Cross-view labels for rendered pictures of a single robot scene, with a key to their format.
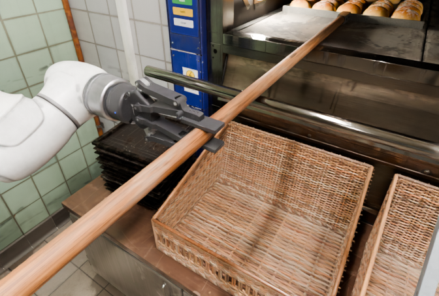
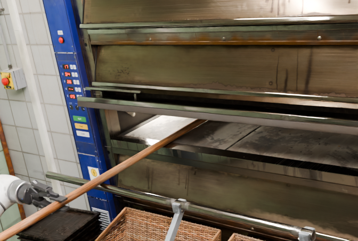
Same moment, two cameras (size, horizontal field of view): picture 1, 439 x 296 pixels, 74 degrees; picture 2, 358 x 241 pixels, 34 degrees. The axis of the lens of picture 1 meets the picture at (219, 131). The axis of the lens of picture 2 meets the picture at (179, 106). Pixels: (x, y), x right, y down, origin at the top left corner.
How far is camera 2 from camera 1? 1.68 m
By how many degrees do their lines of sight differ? 19
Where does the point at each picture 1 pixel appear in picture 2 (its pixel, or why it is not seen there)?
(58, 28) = not seen: outside the picture
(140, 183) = (25, 221)
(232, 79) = (124, 172)
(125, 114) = (27, 199)
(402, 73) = (210, 159)
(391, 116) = (218, 189)
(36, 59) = not seen: outside the picture
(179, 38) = (82, 145)
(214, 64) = (110, 161)
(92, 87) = (11, 188)
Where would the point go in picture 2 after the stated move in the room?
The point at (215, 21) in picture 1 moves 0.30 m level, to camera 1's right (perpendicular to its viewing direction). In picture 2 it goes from (104, 131) to (167, 124)
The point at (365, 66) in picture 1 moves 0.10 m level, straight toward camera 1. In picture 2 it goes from (192, 156) to (179, 166)
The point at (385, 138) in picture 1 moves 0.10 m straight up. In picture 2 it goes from (149, 199) to (144, 173)
